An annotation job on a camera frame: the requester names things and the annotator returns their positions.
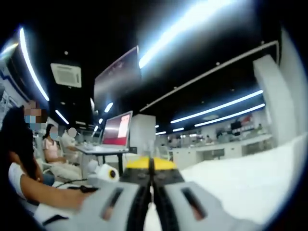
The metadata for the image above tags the white standing desk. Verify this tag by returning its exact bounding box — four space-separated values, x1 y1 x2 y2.
77 145 130 180

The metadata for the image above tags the ceiling-hung display screen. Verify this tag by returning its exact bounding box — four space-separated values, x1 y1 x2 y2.
93 45 142 114

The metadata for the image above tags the ceiling air conditioner vent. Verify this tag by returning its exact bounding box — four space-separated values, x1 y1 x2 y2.
50 63 82 89

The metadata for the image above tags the person's dark clothed body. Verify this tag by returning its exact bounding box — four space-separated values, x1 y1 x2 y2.
0 105 45 193

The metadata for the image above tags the long ceiling strip light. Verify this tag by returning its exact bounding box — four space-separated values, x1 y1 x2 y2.
138 0 241 69

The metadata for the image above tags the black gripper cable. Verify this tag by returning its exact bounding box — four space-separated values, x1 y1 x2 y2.
67 184 100 193

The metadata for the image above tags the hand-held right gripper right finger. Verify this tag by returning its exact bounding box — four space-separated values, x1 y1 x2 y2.
153 156 263 231

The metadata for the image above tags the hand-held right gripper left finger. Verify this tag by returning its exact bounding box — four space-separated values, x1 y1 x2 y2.
44 155 153 231

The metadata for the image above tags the long white background counter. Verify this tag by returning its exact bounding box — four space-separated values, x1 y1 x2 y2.
168 134 276 169

